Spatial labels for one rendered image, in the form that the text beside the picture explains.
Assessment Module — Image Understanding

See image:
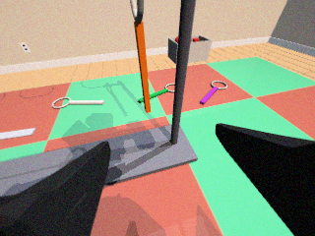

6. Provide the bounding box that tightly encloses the white ring with green handle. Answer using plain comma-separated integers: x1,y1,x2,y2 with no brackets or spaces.
138,84,175,103

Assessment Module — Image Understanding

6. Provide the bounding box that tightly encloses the orange bar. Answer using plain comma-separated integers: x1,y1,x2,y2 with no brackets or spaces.
130,0,151,113

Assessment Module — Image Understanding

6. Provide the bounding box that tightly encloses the grey flat bar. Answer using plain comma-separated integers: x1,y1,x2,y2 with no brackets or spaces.
0,128,35,140

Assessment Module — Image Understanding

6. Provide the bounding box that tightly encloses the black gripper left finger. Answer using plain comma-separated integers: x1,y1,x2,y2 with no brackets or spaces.
0,142,111,236

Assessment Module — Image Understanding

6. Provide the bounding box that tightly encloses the white loop with straight handle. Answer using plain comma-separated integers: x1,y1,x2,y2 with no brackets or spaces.
52,97,104,108

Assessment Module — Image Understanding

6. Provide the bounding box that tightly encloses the white loop with purple handle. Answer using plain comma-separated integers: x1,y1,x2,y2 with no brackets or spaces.
200,81,228,104

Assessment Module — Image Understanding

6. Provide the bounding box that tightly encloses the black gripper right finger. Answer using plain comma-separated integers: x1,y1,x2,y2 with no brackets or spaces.
216,123,315,236

